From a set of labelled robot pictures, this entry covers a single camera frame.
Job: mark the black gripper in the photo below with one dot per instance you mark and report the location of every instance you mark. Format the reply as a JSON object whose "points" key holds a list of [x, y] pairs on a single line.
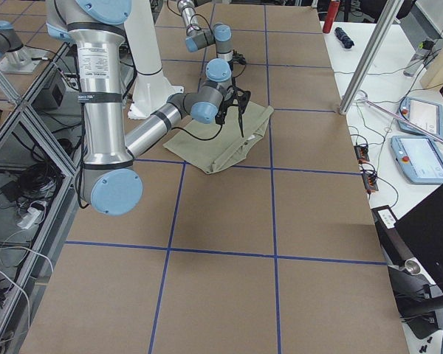
{"points": [[238, 107]]}

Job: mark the olive green long-sleeve shirt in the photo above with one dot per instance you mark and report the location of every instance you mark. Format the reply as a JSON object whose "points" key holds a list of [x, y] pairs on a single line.
{"points": [[213, 150]]}

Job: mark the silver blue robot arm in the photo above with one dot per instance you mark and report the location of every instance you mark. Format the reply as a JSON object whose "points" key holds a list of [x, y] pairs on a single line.
{"points": [[200, 34], [107, 180]]}

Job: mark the silver reacher grabber tool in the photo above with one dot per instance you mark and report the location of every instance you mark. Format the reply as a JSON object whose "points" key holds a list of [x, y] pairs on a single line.
{"points": [[398, 117]]}

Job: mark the folded navy umbrella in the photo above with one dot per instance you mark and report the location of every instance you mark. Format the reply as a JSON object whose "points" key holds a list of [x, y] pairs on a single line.
{"points": [[343, 38]]}

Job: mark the red cylinder bottle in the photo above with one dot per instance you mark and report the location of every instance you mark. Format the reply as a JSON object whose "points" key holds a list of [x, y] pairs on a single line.
{"points": [[332, 11]]}

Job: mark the near blue teach pendant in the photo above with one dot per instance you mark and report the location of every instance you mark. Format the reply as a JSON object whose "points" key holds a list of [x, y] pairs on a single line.
{"points": [[418, 158]]}

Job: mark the blue teach pendant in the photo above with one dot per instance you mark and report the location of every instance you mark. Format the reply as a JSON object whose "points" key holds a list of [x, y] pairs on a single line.
{"points": [[425, 114], [418, 158]]}

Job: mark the far blue teach pendant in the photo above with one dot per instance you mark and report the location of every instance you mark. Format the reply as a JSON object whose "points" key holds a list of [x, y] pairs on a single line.
{"points": [[425, 114]]}

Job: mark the white power strip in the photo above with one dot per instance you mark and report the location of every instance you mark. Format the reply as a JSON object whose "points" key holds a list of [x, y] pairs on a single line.
{"points": [[32, 217]]}

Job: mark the black laptop computer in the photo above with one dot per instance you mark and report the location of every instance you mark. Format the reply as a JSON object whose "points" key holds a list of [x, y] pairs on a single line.
{"points": [[416, 235]]}

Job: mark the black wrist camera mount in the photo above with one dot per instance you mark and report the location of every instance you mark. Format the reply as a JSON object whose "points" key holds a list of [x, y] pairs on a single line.
{"points": [[239, 58]]}

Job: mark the aluminium frame post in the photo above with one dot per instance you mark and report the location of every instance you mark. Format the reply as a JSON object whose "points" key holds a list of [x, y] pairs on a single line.
{"points": [[381, 29]]}

